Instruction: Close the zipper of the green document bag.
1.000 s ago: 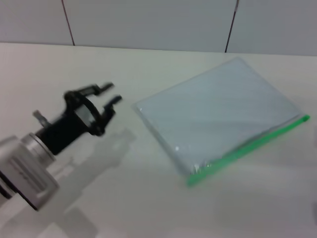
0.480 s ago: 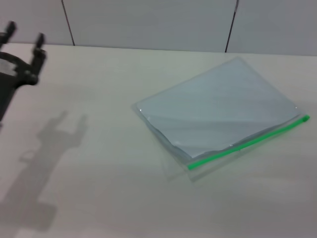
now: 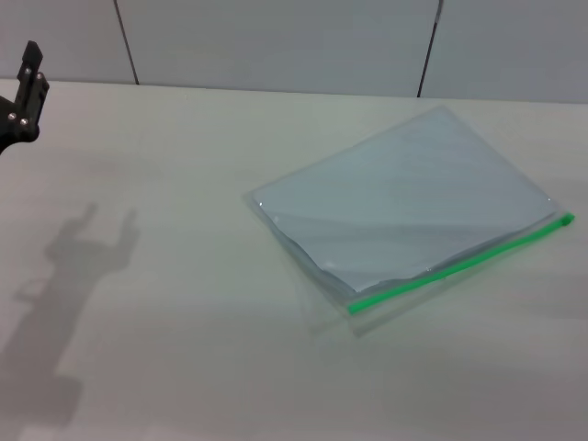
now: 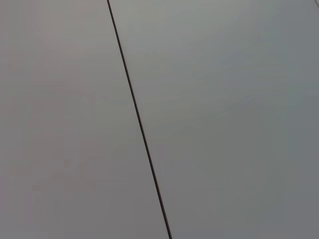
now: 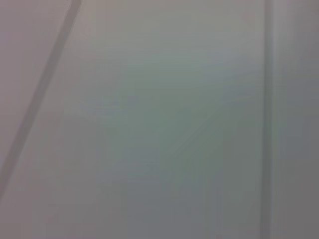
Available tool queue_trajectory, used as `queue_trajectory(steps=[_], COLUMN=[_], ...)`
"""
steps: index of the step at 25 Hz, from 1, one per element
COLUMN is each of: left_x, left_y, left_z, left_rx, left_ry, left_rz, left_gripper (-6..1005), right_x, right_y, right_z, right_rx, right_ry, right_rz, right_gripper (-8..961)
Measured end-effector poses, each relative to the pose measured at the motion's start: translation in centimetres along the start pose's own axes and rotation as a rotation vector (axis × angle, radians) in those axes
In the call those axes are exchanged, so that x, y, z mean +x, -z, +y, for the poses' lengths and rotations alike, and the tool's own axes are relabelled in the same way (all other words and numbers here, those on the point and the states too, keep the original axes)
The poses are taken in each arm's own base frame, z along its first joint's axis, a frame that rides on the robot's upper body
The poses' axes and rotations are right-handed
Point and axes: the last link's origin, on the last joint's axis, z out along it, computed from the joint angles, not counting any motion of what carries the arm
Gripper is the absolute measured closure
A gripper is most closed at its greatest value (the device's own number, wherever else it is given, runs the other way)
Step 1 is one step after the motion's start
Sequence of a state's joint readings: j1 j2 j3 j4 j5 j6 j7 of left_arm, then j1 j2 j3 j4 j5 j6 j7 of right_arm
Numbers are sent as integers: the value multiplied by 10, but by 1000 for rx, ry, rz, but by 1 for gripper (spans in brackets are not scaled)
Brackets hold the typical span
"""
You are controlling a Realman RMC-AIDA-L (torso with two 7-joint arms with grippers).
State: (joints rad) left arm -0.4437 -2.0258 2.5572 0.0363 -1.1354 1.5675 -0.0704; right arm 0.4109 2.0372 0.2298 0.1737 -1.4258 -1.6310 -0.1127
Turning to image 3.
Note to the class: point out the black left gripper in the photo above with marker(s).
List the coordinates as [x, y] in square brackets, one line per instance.
[14, 126]

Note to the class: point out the clear document bag green zipper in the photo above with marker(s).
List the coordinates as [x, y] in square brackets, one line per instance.
[395, 216]

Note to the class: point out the green zipper slider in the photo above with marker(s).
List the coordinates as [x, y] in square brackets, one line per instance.
[568, 220]

